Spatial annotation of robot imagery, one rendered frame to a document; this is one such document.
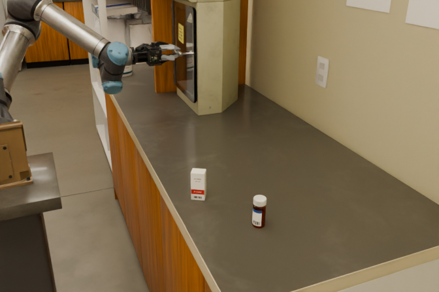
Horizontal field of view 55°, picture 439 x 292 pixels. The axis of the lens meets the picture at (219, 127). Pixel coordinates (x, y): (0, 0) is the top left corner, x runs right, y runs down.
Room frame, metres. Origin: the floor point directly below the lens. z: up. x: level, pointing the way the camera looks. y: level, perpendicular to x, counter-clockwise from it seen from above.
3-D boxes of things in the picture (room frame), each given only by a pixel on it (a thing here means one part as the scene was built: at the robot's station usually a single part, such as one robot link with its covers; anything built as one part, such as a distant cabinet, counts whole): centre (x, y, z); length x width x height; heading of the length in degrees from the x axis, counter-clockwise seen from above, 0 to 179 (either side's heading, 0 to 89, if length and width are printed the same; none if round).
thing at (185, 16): (1.84, 0.16, 1.19); 0.30 x 0.01 x 0.40; 22
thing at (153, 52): (1.70, 0.30, 1.20); 0.12 x 0.09 x 0.08; 113
